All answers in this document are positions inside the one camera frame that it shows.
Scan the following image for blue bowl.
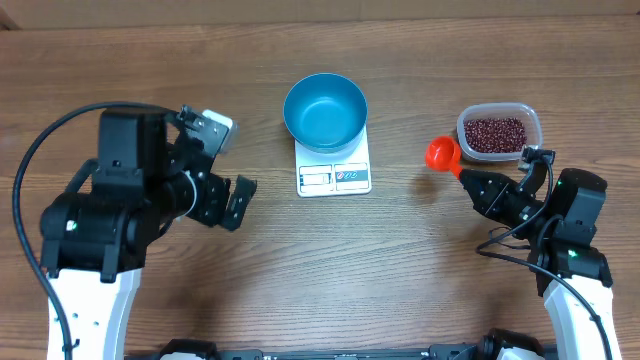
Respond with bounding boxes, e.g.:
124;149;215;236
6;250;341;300
282;73;368;153

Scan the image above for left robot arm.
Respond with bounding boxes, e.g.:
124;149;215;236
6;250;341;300
40;107;257;359

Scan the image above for red beans in container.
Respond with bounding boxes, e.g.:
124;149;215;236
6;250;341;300
464;117;527;153

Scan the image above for red measuring scoop blue handle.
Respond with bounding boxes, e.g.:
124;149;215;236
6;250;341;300
425;136;463;179

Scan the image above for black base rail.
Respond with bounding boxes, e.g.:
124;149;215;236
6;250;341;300
124;327;561;360

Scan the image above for white kitchen scale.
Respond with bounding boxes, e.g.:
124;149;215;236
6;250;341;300
295;127;372;198

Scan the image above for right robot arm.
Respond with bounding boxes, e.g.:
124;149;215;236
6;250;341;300
458;168;621;359

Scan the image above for clear plastic container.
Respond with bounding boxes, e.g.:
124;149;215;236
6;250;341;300
456;102;543;163

